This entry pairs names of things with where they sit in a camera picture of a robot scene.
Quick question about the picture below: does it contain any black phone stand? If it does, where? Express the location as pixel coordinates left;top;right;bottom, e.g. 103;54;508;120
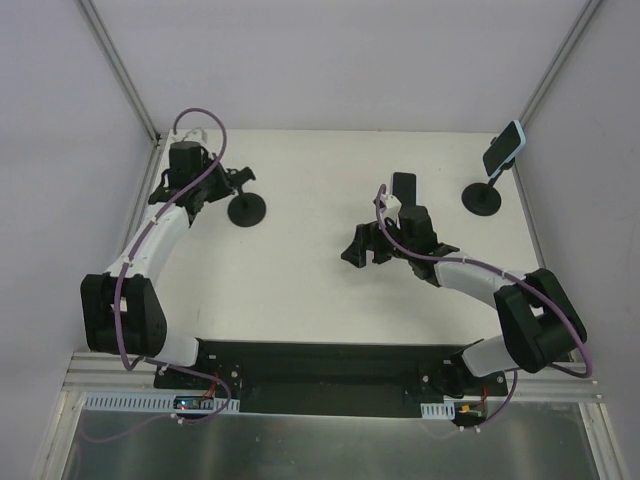
227;188;267;228
461;161;502;217

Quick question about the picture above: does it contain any phone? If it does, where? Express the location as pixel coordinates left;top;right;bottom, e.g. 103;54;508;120
482;119;526;178
391;172;417;207

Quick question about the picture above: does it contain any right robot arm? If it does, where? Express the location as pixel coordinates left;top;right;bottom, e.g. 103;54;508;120
341;206;587;395

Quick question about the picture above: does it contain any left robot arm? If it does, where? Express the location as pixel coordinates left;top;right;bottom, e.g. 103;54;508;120
80;140;266;389

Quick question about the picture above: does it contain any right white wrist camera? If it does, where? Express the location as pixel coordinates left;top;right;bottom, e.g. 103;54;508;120
374;194;402;222

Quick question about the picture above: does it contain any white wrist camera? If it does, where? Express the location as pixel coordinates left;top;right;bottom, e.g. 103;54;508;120
172;127;208;146
374;194;402;222

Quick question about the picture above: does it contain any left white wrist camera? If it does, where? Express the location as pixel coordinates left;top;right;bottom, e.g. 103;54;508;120
172;127;208;146

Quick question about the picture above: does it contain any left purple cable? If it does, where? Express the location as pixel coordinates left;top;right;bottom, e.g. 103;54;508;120
79;107;234;444

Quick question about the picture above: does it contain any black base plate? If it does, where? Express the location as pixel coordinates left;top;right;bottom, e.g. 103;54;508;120
154;340;507;418

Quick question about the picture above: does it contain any right white cable duct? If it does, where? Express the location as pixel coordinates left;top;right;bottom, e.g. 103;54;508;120
420;401;456;421

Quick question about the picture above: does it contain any white cable duct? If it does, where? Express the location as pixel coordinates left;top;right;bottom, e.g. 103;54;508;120
420;401;456;421
84;393;240;415

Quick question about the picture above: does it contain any left aluminium frame post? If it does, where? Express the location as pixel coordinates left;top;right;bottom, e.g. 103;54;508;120
74;0;162;145

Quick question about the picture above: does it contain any aluminium frame post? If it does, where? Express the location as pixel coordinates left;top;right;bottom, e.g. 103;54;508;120
504;0;604;149
74;0;162;145

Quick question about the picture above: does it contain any left white cable duct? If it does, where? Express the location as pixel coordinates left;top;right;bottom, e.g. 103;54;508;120
84;393;240;415

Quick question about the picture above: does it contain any right aluminium frame post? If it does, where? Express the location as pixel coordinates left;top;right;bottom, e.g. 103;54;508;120
504;0;604;149

